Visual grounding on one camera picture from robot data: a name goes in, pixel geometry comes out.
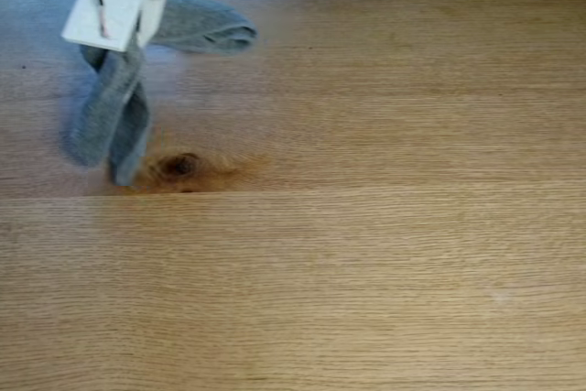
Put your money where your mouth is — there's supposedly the grey terry cloth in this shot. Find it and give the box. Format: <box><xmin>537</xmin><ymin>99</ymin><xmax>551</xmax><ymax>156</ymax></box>
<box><xmin>60</xmin><ymin>0</ymin><xmax>260</xmax><ymax>189</ymax></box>

